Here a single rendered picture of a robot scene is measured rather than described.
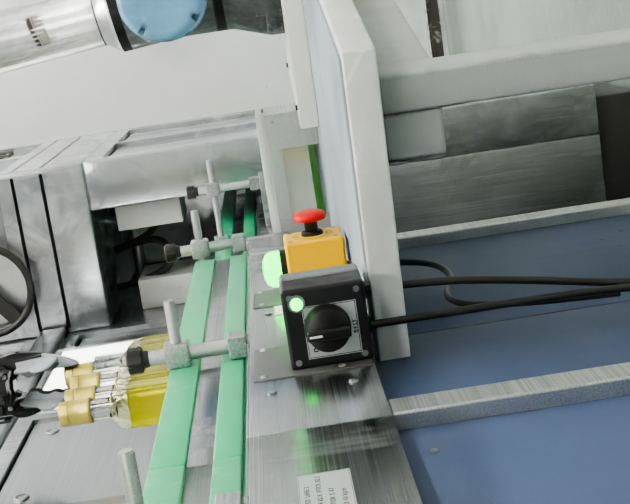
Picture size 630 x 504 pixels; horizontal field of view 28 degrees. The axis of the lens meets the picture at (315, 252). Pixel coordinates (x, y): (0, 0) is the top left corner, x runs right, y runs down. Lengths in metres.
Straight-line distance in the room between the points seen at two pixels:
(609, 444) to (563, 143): 1.89
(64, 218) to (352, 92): 1.72
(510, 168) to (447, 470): 1.89
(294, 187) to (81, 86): 3.65
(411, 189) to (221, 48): 2.80
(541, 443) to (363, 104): 0.36
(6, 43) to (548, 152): 1.42
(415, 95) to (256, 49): 4.31
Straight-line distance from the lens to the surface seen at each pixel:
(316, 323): 1.17
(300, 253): 1.47
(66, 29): 1.78
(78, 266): 2.83
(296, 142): 1.95
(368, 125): 1.17
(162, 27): 1.74
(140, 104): 5.54
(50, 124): 5.59
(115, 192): 2.79
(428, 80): 1.20
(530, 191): 2.84
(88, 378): 1.84
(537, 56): 1.22
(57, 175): 2.80
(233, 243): 1.93
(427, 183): 2.80
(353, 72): 1.15
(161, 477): 1.05
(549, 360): 1.21
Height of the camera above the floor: 0.82
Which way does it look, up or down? 1 degrees down
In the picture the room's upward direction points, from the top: 99 degrees counter-clockwise
